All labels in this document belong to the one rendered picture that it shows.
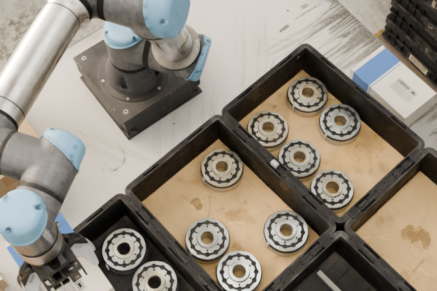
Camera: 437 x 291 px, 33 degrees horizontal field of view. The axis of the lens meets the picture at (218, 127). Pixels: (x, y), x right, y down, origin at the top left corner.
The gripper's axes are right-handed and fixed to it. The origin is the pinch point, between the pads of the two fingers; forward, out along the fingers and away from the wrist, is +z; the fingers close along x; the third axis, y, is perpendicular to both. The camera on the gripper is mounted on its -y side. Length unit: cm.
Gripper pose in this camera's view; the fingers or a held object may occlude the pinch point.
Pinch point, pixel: (60, 268)
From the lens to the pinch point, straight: 144.8
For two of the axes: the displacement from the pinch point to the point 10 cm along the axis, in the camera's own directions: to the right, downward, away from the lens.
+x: 8.0, -5.4, 2.6
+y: 6.0, 7.0, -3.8
